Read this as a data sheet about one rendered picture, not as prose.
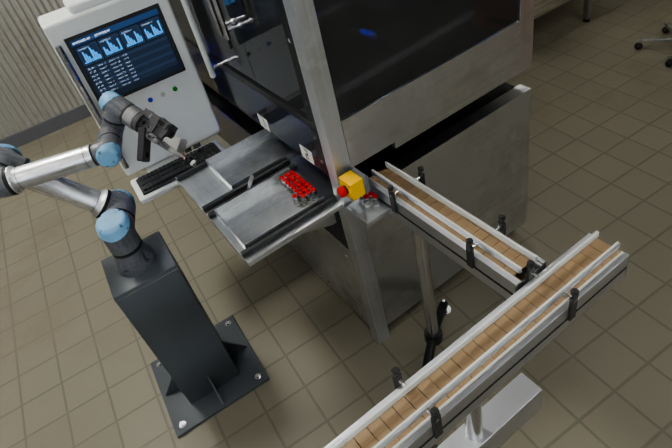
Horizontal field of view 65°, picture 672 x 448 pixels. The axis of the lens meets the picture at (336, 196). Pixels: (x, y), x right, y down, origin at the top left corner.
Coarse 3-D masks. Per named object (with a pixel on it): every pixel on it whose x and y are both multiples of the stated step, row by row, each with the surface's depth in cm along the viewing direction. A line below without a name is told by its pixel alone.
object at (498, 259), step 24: (384, 192) 186; (408, 192) 184; (432, 192) 176; (408, 216) 179; (432, 216) 173; (456, 216) 171; (504, 216) 157; (432, 240) 173; (456, 240) 162; (480, 240) 156; (504, 240) 155; (480, 264) 156; (504, 264) 152; (504, 288) 151
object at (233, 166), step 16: (240, 144) 235; (256, 144) 236; (272, 144) 233; (208, 160) 229; (224, 160) 231; (240, 160) 229; (256, 160) 226; (272, 160) 224; (224, 176) 222; (240, 176) 220
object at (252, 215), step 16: (272, 176) 210; (256, 192) 208; (272, 192) 207; (224, 208) 203; (240, 208) 204; (256, 208) 202; (272, 208) 200; (288, 208) 198; (304, 208) 191; (224, 224) 197; (240, 224) 196; (256, 224) 195; (272, 224) 193; (240, 240) 185; (256, 240) 185
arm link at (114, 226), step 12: (108, 216) 193; (120, 216) 192; (132, 216) 200; (96, 228) 190; (108, 228) 189; (120, 228) 190; (132, 228) 195; (108, 240) 190; (120, 240) 191; (132, 240) 195; (120, 252) 194
